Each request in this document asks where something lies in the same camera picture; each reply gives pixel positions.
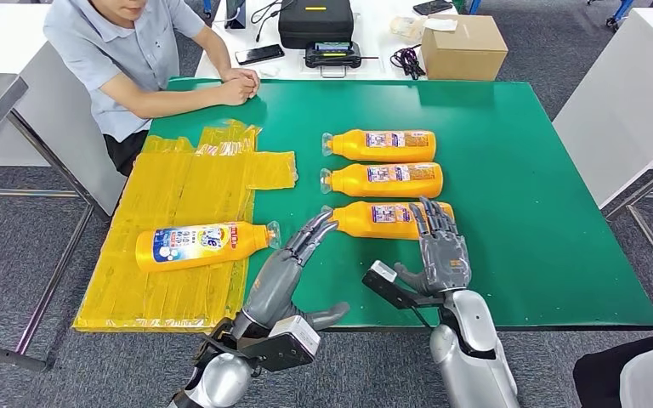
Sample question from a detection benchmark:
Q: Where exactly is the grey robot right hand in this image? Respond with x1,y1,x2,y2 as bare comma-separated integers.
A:
392,196,473,298

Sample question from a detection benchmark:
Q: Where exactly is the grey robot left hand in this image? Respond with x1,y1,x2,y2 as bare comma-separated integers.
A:
233,211,352,339

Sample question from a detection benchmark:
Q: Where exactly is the person's right hand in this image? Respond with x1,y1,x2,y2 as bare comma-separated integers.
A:
216,77,255,107

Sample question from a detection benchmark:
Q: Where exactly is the person's left hand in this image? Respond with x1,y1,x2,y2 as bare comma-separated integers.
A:
222,67,261,86

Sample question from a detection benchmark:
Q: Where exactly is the orange detergent bottle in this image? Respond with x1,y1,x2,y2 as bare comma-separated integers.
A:
321,129,437,163
321,201,456,241
134,221,281,274
319,162,445,199

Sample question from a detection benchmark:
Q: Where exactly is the black smartphone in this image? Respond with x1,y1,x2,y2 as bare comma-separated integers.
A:
412,0,455,16
234,43,286,66

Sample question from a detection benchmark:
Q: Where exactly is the black tablet stand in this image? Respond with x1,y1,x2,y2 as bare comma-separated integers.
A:
224,0,247,31

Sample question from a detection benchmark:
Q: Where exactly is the black carrying case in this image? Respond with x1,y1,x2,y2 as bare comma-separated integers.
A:
277,0,355,50

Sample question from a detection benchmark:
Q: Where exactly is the black handheld controller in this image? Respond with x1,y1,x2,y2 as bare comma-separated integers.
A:
304,41,380,79

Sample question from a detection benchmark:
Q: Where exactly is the person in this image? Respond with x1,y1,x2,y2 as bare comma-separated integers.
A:
43,0,261,177
573,326,653,408

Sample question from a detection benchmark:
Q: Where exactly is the white table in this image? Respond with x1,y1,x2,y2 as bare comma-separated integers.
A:
0,4,128,218
194,0,466,82
551,8,653,305

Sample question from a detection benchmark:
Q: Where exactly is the clear plastic bag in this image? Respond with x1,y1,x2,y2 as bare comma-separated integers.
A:
389,15,426,43

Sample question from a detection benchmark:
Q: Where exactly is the cardboard box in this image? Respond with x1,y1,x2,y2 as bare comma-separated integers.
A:
420,14,509,82

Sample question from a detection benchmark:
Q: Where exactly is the blue wheeled cart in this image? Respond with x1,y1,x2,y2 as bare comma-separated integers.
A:
587,0,638,29

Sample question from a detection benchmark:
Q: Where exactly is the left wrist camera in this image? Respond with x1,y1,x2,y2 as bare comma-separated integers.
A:
196,314,323,374

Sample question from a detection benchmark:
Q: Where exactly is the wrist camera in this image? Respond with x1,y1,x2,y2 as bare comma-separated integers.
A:
196,314,323,374
361,259,446,312

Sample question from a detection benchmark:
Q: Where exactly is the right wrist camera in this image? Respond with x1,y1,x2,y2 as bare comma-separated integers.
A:
361,259,446,312

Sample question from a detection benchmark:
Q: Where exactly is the coiled black cable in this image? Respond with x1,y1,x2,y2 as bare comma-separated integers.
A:
389,44,428,81

